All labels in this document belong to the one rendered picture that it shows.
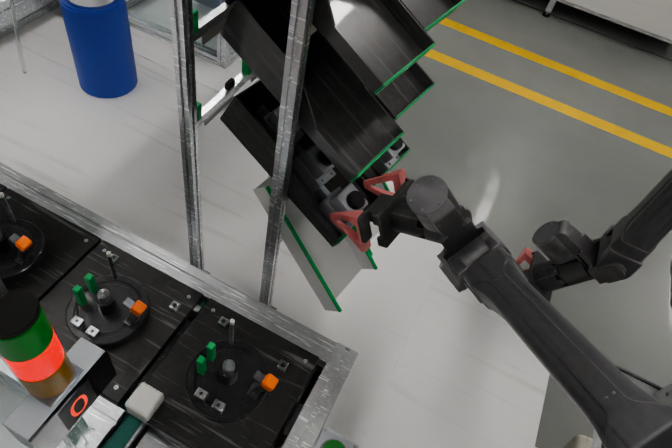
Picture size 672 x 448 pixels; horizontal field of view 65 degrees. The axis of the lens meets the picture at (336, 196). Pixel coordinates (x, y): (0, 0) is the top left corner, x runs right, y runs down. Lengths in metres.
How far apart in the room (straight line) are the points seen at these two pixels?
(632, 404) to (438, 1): 0.60
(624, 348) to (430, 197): 2.02
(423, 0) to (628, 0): 3.70
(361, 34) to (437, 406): 0.77
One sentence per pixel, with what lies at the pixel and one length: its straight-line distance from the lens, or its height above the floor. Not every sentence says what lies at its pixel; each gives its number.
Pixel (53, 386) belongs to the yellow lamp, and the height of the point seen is 1.29.
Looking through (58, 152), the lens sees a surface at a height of 0.86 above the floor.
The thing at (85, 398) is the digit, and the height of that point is 1.20.
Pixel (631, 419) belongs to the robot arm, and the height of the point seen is 1.53.
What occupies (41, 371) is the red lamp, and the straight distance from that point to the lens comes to 0.65.
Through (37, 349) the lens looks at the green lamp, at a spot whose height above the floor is 1.37.
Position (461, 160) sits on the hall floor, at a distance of 2.93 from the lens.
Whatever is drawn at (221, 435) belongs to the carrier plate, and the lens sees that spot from 0.97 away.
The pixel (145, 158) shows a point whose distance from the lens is 1.46.
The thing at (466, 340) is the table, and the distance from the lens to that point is 1.26.
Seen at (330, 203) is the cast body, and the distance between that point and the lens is 0.86.
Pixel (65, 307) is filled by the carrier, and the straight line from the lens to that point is 1.10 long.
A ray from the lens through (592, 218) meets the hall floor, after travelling 3.03.
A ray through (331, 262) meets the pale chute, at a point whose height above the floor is 1.04.
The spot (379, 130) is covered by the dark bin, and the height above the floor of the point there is 1.36.
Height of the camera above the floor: 1.90
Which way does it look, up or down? 49 degrees down
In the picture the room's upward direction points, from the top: 14 degrees clockwise
